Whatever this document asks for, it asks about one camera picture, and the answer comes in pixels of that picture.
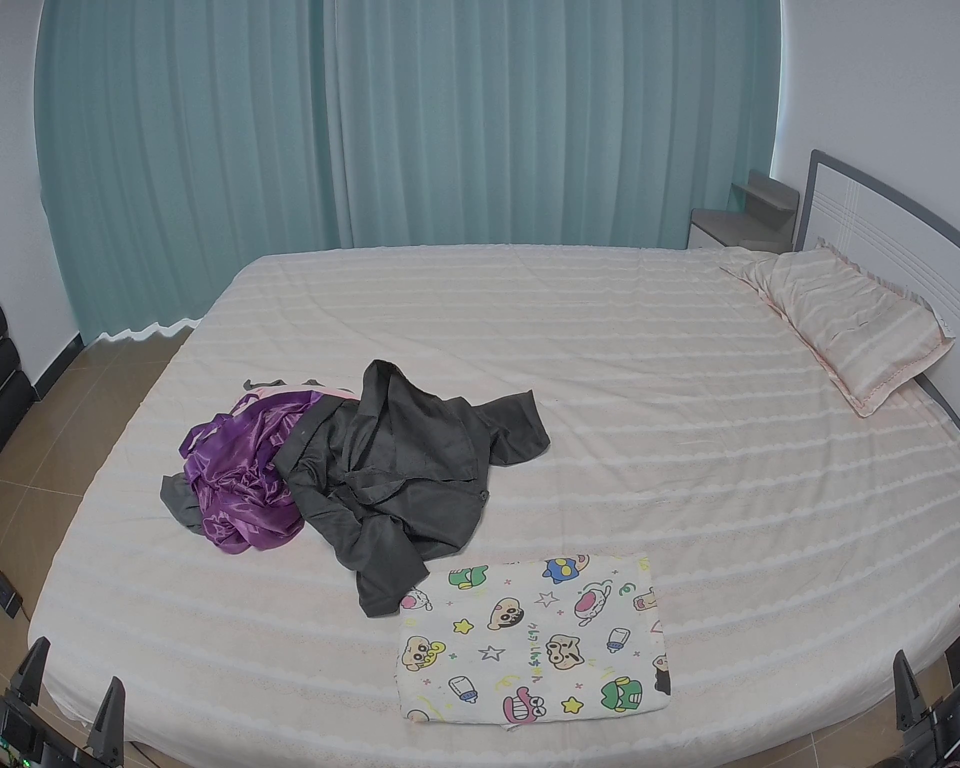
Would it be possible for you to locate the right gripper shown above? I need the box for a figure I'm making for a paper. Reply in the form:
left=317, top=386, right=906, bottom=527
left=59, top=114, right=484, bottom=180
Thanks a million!
left=891, top=648, right=960, bottom=768

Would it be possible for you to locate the pink striped pillow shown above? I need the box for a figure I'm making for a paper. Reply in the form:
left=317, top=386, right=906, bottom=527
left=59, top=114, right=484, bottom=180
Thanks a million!
left=718, top=241, right=948, bottom=419

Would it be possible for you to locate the purple garment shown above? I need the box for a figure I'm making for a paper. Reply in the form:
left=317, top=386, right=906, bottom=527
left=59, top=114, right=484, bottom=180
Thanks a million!
left=178, top=386, right=333, bottom=558

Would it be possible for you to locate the blue-green curtain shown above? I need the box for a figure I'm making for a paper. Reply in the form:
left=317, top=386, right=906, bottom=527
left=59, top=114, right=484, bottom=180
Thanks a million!
left=324, top=0, right=783, bottom=250
left=33, top=0, right=343, bottom=344

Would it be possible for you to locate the dark grey chest of drawers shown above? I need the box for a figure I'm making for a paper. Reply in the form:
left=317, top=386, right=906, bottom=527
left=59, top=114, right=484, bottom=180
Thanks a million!
left=0, top=303, right=36, bottom=455

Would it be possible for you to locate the dark grey garment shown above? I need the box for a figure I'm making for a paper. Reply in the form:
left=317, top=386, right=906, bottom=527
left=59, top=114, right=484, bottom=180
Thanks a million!
left=159, top=471, right=208, bottom=536

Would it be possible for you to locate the grey bedside table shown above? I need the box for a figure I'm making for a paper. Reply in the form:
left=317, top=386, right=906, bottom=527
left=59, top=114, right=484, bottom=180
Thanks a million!
left=688, top=168, right=801, bottom=255

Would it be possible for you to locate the black shirt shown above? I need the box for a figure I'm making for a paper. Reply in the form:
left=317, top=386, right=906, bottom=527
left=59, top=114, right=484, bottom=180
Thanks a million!
left=272, top=358, right=553, bottom=620

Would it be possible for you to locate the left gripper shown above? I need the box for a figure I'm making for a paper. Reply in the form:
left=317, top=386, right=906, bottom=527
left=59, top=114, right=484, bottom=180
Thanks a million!
left=0, top=635, right=127, bottom=768

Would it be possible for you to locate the white printed pyjama top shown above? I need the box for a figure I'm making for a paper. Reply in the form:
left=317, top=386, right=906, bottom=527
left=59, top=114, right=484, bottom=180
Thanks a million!
left=395, top=553, right=674, bottom=733

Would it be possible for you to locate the bed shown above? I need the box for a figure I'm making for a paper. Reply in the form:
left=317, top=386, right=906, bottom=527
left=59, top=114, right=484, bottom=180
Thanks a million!
left=26, top=148, right=960, bottom=768

